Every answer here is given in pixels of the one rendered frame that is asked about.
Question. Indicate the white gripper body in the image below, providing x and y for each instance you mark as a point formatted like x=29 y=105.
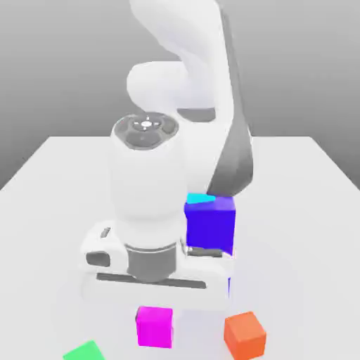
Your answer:
x=157 y=295

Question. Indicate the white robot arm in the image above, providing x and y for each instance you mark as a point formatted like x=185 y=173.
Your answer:
x=152 y=180

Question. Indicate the small magenta cube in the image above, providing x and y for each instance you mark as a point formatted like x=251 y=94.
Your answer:
x=154 y=327

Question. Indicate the small green cube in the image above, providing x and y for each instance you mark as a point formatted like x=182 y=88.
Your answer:
x=84 y=352

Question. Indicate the small orange cube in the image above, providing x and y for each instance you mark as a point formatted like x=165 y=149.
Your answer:
x=245 y=336

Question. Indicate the small cyan cube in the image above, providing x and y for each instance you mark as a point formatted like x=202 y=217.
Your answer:
x=198 y=198

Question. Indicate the large blue box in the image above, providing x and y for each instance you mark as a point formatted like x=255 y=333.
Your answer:
x=209 y=225

